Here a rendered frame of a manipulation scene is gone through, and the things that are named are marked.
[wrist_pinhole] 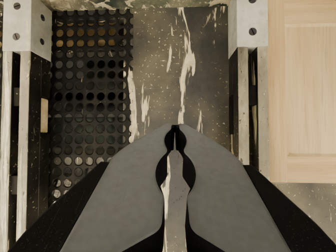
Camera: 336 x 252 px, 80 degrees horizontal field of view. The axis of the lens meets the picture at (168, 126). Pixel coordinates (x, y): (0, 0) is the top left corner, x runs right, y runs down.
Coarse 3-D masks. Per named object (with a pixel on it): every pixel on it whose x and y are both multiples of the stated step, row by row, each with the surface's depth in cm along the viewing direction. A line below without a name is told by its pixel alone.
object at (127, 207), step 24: (144, 144) 10; (168, 144) 11; (120, 168) 8; (144, 168) 8; (96, 192) 7; (120, 192) 7; (144, 192) 7; (96, 216) 6; (120, 216) 6; (144, 216) 6; (72, 240) 6; (96, 240) 6; (120, 240) 6; (144, 240) 6
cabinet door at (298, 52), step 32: (288, 0) 45; (320, 0) 45; (288, 32) 45; (320, 32) 45; (288, 64) 45; (320, 64) 45; (288, 96) 45; (320, 96) 44; (288, 128) 45; (320, 128) 44; (288, 160) 44; (320, 160) 44
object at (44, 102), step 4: (44, 100) 47; (44, 104) 47; (44, 108) 47; (44, 112) 47; (44, 116) 47; (44, 120) 47; (40, 124) 46; (44, 124) 47; (40, 128) 46; (44, 128) 47
